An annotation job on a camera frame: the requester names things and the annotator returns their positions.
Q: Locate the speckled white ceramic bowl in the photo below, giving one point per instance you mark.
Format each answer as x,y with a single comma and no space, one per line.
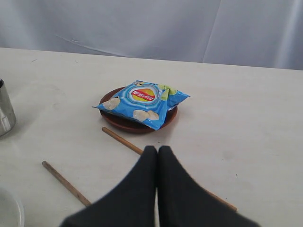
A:
11,208

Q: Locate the brown wooden plate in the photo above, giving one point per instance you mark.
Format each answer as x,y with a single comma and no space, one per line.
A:
133,126

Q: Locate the brown wooden chopstick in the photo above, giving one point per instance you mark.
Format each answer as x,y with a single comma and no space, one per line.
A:
140,152
75,192

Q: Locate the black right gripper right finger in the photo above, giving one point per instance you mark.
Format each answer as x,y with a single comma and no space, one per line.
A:
184,203

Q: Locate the blue Lay's chips bag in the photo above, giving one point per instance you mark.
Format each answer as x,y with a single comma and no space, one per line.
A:
144,102

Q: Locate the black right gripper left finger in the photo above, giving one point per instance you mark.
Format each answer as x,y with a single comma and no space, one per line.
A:
130,204

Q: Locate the silver metal cup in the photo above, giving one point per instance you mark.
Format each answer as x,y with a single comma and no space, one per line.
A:
7,115

